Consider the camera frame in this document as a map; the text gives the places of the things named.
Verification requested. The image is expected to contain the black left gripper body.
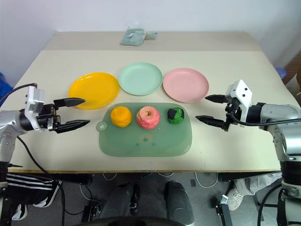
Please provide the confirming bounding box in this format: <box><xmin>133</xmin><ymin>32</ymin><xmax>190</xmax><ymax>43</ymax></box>
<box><xmin>37</xmin><ymin>103</ymin><xmax>62</xmax><ymax>132</ymax></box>

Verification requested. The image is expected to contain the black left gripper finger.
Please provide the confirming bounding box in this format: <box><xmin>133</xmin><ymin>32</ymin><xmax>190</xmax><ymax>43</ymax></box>
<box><xmin>53</xmin><ymin>120</ymin><xmax>91</xmax><ymax>135</ymax></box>
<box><xmin>53</xmin><ymin>97</ymin><xmax>86</xmax><ymax>110</ymax></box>

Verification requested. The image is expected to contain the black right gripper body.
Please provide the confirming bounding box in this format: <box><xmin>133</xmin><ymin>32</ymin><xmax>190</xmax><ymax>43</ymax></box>
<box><xmin>223</xmin><ymin>97</ymin><xmax>243</xmax><ymax>132</ymax></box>

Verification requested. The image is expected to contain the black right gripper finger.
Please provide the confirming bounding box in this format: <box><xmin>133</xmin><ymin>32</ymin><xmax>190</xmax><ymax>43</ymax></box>
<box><xmin>205</xmin><ymin>94</ymin><xmax>228</xmax><ymax>104</ymax></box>
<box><xmin>195</xmin><ymin>115</ymin><xmax>227</xmax><ymax>129</ymax></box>

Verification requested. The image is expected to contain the yellow plate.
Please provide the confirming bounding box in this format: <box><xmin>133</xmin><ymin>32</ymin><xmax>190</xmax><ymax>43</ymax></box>
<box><xmin>68</xmin><ymin>72</ymin><xmax>120</xmax><ymax>110</ymax></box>

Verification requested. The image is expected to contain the pink plate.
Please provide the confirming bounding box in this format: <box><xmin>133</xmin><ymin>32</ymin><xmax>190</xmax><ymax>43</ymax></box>
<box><xmin>162</xmin><ymin>67</ymin><xmax>210</xmax><ymax>104</ymax></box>

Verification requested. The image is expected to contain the green black toy object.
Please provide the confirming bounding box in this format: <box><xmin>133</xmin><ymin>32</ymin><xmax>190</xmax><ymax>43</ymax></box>
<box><xmin>167</xmin><ymin>107</ymin><xmax>184</xmax><ymax>124</ymax></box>

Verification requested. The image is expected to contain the orange toy fruit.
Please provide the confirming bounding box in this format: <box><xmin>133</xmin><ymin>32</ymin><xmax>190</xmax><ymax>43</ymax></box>
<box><xmin>110</xmin><ymin>105</ymin><xmax>133</xmax><ymax>128</ymax></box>

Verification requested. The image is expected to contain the mint green plate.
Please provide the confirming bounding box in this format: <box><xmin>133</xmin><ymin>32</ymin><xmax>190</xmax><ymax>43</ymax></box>
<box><xmin>118</xmin><ymin>62</ymin><xmax>163</xmax><ymax>97</ymax></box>

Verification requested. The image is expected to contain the blue bag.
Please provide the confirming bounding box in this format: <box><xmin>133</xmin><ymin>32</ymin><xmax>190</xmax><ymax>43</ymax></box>
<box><xmin>0</xmin><ymin>72</ymin><xmax>14</xmax><ymax>106</ymax></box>

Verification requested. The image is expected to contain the pink toy apple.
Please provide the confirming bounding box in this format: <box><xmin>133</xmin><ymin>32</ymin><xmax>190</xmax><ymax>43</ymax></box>
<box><xmin>136</xmin><ymin>105</ymin><xmax>161</xmax><ymax>129</ymax></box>

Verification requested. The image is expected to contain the blue round container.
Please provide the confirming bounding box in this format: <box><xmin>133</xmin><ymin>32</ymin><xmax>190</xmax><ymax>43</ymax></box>
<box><xmin>275</xmin><ymin>66</ymin><xmax>287</xmax><ymax>81</ymax></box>

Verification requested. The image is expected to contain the green cutting board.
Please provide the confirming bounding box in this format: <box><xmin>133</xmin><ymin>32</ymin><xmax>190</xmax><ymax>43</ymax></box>
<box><xmin>96</xmin><ymin>102</ymin><xmax>193</xmax><ymax>157</ymax></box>

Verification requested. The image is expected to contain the person in striped black pants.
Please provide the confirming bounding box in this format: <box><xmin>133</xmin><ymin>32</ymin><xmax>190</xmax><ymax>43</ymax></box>
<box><xmin>5</xmin><ymin>173</ymin><xmax>62</xmax><ymax>221</ymax></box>

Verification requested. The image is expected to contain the person in grey pants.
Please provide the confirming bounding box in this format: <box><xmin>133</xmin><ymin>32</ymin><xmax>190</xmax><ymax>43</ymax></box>
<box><xmin>225</xmin><ymin>172</ymin><xmax>283</xmax><ymax>211</ymax></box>

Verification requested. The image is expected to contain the dark rounded robot leg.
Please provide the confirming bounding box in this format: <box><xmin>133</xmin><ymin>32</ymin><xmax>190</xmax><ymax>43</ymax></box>
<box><xmin>100</xmin><ymin>182</ymin><xmax>140</xmax><ymax>219</ymax></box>
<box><xmin>164</xmin><ymin>180</ymin><xmax>195</xmax><ymax>224</ymax></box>

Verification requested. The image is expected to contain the green plastic bag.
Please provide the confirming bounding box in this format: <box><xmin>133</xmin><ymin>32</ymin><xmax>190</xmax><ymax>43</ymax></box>
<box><xmin>120</xmin><ymin>26</ymin><xmax>158</xmax><ymax>47</ymax></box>

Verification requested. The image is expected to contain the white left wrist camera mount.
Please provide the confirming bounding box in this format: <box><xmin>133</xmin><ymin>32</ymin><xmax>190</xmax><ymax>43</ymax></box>
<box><xmin>24</xmin><ymin>85</ymin><xmax>46</xmax><ymax>130</ymax></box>

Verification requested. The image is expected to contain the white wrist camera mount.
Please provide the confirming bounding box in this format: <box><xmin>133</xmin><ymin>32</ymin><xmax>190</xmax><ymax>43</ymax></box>
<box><xmin>225</xmin><ymin>79</ymin><xmax>253</xmax><ymax>123</ymax></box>
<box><xmin>24</xmin><ymin>85</ymin><xmax>46</xmax><ymax>130</ymax></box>

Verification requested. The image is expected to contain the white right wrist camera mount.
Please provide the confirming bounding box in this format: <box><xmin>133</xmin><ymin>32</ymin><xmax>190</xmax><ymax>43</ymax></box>
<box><xmin>225</xmin><ymin>79</ymin><xmax>253</xmax><ymax>123</ymax></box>

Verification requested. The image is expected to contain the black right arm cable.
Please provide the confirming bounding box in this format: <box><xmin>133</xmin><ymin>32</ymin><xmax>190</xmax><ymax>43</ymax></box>
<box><xmin>225</xmin><ymin>112</ymin><xmax>301</xmax><ymax>126</ymax></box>

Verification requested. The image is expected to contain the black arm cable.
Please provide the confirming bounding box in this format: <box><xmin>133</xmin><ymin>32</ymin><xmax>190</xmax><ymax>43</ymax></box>
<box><xmin>225</xmin><ymin>112</ymin><xmax>301</xmax><ymax>126</ymax></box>
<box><xmin>0</xmin><ymin>82</ymin><xmax>66</xmax><ymax>226</ymax></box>

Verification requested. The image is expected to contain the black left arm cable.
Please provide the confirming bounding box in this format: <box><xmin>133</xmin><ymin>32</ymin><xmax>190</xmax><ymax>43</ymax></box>
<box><xmin>0</xmin><ymin>82</ymin><xmax>66</xmax><ymax>226</ymax></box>

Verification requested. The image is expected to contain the white floor cable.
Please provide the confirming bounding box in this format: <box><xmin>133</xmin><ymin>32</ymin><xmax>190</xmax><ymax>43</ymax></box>
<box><xmin>194</xmin><ymin>172</ymin><xmax>219</xmax><ymax>188</ymax></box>

